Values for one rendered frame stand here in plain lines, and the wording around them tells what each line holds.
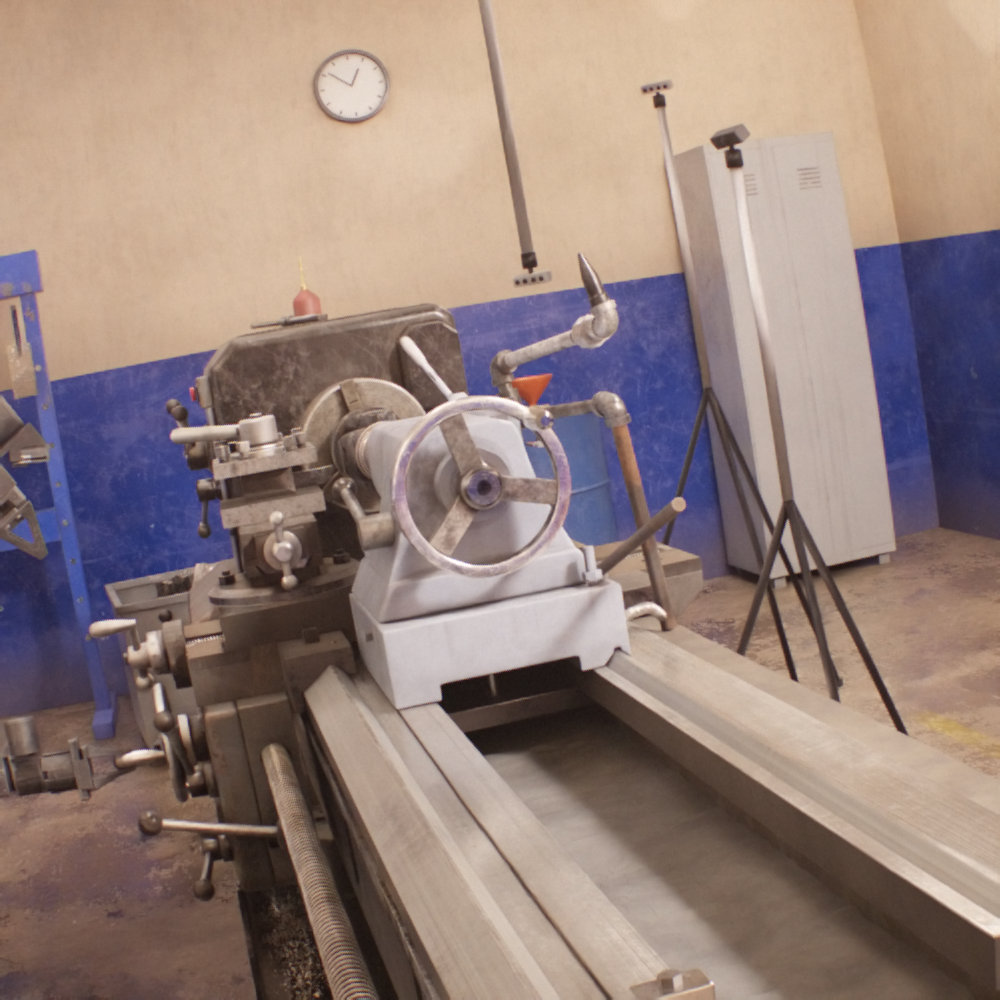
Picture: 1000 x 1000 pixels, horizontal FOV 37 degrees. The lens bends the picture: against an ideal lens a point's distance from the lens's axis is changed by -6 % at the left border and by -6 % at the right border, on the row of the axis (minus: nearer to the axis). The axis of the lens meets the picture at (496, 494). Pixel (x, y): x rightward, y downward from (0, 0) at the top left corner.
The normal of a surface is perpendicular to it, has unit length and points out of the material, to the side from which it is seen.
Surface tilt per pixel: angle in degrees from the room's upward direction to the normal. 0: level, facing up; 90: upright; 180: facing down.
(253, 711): 90
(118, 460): 90
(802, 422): 90
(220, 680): 90
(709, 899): 1
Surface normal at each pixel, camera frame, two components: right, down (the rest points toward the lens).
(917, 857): -0.83, -0.51
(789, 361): 0.21, 0.08
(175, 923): -0.16, -0.98
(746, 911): -0.12, -0.89
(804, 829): -0.96, 0.18
